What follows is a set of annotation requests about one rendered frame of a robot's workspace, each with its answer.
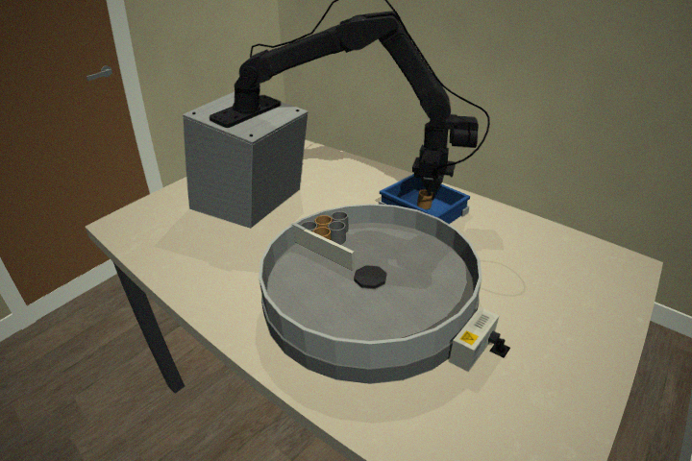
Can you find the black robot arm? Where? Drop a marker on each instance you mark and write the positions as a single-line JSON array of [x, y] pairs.
[[358, 32]]

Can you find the blue open-top crate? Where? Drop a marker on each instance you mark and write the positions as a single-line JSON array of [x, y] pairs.
[[445, 197]]

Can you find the grey metal bushing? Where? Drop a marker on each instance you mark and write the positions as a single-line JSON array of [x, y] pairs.
[[341, 216], [338, 232], [309, 225]]

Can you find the bronze bushing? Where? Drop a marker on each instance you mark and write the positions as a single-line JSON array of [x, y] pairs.
[[323, 231], [323, 221], [424, 201]]

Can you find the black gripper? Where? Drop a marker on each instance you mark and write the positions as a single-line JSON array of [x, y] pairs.
[[449, 172]]

